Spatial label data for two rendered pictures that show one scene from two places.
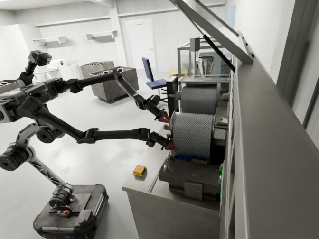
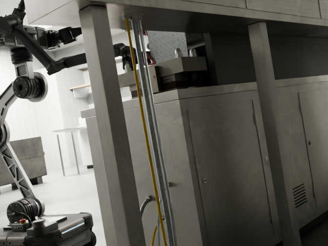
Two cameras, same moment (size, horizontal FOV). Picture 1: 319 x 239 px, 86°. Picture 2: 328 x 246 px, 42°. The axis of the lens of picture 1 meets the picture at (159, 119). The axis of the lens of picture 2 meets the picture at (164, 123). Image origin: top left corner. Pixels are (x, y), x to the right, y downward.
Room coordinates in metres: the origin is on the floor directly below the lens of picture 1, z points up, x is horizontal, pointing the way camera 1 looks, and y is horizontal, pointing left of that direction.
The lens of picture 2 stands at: (-1.05, -0.82, 0.80)
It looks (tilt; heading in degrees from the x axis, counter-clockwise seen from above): 1 degrees down; 20
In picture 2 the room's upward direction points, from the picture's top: 9 degrees counter-clockwise
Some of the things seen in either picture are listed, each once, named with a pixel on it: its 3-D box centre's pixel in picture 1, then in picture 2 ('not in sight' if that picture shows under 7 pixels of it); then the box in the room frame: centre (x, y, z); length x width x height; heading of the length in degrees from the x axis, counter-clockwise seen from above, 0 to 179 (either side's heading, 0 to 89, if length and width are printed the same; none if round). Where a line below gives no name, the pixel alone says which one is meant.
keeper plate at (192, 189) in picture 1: (193, 190); (149, 80); (0.67, -0.15, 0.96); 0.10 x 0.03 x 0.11; 67
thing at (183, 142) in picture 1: (191, 146); (168, 50); (0.89, -0.18, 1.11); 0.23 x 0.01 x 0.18; 67
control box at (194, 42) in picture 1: (194, 44); not in sight; (1.49, -0.34, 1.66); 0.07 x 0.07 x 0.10; 41
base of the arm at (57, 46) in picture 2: (64, 85); (57, 37); (1.47, 0.77, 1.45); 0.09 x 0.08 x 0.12; 173
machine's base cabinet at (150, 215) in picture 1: (201, 142); (279, 155); (1.84, -0.52, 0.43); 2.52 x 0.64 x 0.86; 157
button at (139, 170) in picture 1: (139, 170); not in sight; (0.94, 0.18, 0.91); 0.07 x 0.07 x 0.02; 67
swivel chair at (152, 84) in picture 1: (157, 81); not in sight; (4.33, -0.05, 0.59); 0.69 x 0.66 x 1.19; 86
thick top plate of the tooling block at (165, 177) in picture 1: (193, 173); (160, 72); (0.76, -0.17, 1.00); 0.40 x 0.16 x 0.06; 67
